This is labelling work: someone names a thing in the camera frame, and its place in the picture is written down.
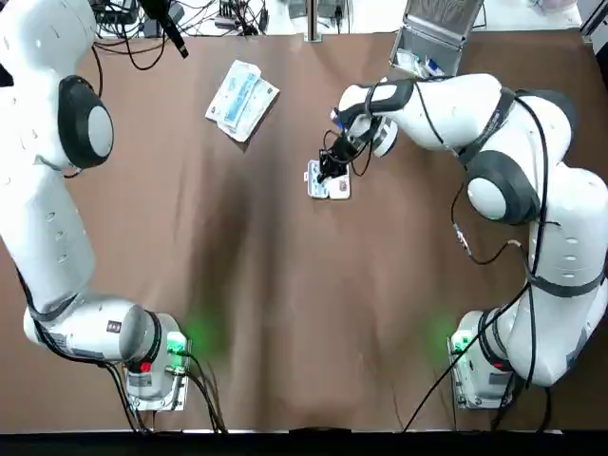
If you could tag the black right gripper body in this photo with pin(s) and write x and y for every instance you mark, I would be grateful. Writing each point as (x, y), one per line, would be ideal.
(349, 147)

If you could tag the small white medicine box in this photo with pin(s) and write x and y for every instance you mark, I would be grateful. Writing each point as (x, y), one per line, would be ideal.
(342, 192)

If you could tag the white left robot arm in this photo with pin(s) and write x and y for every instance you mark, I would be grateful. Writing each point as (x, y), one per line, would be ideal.
(47, 228)

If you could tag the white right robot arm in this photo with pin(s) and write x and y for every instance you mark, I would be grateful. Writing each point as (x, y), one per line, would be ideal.
(560, 237)

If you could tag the blue face mask packet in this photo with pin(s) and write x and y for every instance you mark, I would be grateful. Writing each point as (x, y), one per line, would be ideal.
(263, 102)
(228, 102)

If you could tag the clear plastic bag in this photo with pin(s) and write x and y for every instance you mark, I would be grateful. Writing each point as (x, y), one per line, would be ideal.
(406, 57)

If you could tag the white blue gauze packet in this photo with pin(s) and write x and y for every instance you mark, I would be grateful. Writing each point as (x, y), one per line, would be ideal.
(433, 67)

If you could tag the aluminium case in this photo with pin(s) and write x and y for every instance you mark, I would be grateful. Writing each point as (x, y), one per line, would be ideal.
(437, 24)

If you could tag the black stand pole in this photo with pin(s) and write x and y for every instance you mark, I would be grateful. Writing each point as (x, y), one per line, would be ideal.
(166, 26)

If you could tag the aluminium frame post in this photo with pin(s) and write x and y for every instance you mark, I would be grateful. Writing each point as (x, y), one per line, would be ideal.
(314, 21)

